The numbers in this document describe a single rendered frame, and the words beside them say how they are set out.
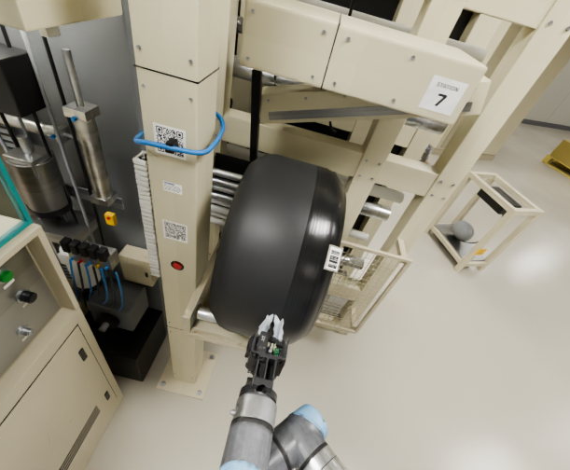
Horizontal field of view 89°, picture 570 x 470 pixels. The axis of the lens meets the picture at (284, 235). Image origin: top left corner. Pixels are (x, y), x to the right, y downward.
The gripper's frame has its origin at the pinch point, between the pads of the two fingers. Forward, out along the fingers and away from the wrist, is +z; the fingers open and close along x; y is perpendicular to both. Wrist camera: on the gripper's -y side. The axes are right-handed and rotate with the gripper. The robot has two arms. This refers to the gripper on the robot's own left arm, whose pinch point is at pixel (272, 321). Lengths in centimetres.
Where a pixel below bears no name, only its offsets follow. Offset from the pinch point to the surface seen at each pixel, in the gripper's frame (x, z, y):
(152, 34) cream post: 36, 15, 51
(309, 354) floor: -38, 71, -115
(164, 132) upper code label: 35, 17, 32
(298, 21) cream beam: 13, 40, 59
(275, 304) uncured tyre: 0.4, 1.7, 4.2
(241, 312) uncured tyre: 8.1, 1.1, -1.5
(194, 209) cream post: 28.2, 20.0, 12.2
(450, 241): -172, 219, -84
